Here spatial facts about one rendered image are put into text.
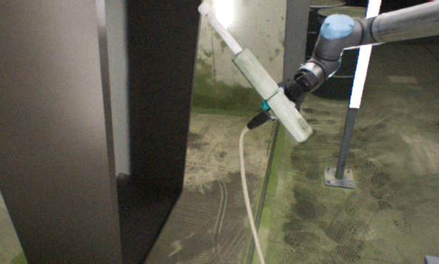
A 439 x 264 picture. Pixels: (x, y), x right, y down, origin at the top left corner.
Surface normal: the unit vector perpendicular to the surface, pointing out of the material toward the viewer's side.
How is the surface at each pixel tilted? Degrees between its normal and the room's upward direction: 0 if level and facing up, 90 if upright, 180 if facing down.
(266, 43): 90
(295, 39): 90
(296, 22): 90
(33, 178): 89
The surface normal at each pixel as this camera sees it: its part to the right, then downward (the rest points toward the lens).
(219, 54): -0.26, 0.52
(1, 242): 0.77, -0.39
